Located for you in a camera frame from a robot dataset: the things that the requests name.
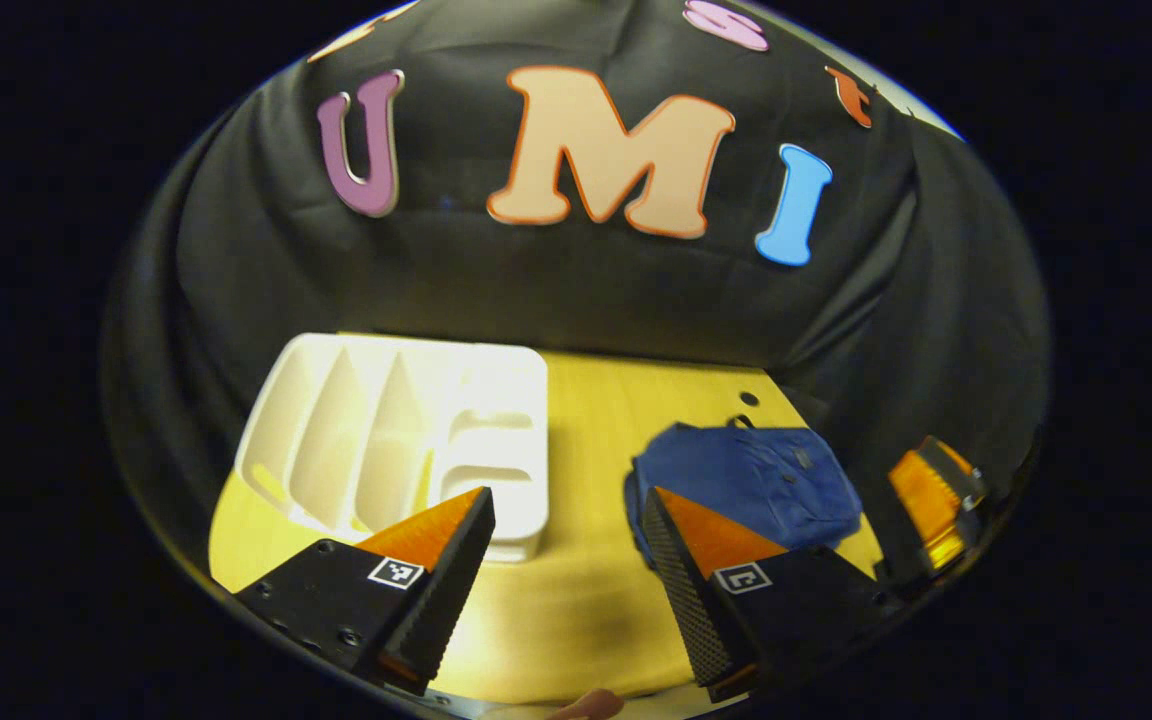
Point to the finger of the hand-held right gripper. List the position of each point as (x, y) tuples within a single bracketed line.
[(921, 500)]

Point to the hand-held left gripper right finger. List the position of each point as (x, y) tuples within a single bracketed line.
[(691, 590)]

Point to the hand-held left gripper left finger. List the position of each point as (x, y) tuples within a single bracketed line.
[(446, 580)]

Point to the blue schoolbag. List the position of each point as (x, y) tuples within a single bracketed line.
[(756, 480)]

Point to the white plastic bookshelf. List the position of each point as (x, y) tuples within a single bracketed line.
[(386, 420)]

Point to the black backdrop cloth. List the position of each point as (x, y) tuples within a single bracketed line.
[(536, 290)]

